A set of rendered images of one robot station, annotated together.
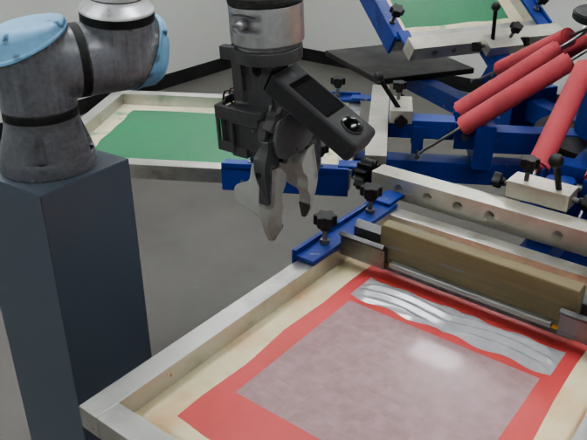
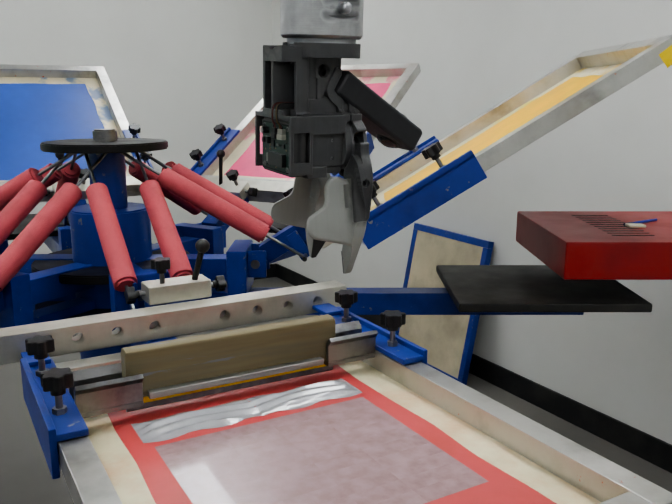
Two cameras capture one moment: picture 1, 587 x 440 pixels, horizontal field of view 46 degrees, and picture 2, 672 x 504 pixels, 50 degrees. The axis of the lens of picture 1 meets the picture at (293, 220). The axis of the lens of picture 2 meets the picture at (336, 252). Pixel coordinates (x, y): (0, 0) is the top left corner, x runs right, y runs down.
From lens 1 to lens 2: 0.81 m
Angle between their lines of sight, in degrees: 65
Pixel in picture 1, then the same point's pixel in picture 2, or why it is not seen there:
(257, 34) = (356, 19)
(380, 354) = (262, 454)
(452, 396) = (355, 438)
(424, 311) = (228, 411)
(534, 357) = (338, 389)
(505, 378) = (351, 409)
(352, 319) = (189, 454)
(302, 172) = not seen: hidden behind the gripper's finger
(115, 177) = not seen: outside the picture
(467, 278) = (237, 362)
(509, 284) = (278, 344)
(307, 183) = not seen: hidden behind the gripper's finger
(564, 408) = (402, 399)
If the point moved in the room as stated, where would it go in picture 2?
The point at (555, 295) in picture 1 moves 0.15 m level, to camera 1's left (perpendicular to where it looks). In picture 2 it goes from (318, 332) to (277, 362)
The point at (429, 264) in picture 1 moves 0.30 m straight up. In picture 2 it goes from (193, 369) to (184, 177)
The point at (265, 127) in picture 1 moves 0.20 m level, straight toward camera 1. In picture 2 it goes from (358, 127) to (591, 130)
